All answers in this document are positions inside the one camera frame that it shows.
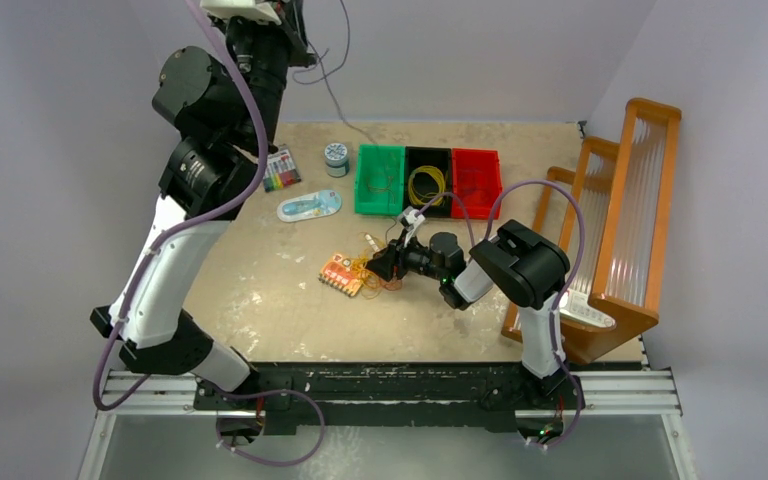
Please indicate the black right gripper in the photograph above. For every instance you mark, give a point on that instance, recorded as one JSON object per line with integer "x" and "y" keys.
{"x": 384, "y": 262}

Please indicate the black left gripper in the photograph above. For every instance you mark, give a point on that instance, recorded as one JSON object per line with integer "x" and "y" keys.
{"x": 290, "y": 34}

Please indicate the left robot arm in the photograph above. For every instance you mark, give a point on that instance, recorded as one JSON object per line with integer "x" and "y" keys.
{"x": 224, "y": 102}

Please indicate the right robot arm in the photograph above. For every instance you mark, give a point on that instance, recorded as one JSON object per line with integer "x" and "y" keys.
{"x": 527, "y": 268}

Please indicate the white orange marker pen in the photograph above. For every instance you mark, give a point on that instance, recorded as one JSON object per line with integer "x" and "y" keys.
{"x": 373, "y": 242}

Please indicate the red plastic bin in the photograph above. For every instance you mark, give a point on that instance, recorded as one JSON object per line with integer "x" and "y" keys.
{"x": 476, "y": 180}

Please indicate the green plastic bin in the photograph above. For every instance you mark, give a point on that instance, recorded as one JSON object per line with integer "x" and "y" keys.
{"x": 379, "y": 180}

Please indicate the orange spiral notebook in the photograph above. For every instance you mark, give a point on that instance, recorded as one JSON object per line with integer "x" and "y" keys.
{"x": 337, "y": 274}

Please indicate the black plastic bin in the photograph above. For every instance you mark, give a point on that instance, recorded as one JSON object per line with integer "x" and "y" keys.
{"x": 428, "y": 172}

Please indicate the marker pen set pack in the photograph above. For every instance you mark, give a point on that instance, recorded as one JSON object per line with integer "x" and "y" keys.
{"x": 281, "y": 171}

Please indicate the round paint jar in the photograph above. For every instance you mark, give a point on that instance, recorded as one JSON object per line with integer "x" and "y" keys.
{"x": 336, "y": 157}

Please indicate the correction tape blister pack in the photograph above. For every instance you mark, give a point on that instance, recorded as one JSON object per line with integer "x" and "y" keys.
{"x": 322, "y": 203}

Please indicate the wooden rack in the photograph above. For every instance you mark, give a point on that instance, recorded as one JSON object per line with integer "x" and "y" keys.
{"x": 624, "y": 190}

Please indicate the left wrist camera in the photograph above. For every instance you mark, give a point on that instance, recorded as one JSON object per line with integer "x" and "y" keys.
{"x": 260, "y": 12}

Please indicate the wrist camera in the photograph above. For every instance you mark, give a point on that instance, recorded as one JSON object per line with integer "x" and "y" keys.
{"x": 411, "y": 220}
{"x": 260, "y": 12}

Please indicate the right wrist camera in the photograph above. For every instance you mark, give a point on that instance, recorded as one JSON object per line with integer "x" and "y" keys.
{"x": 411, "y": 220}

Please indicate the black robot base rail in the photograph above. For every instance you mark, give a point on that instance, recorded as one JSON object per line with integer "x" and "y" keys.
{"x": 498, "y": 397}

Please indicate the aluminium table edge rail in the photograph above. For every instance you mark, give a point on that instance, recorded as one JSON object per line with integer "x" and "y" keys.
{"x": 158, "y": 434}

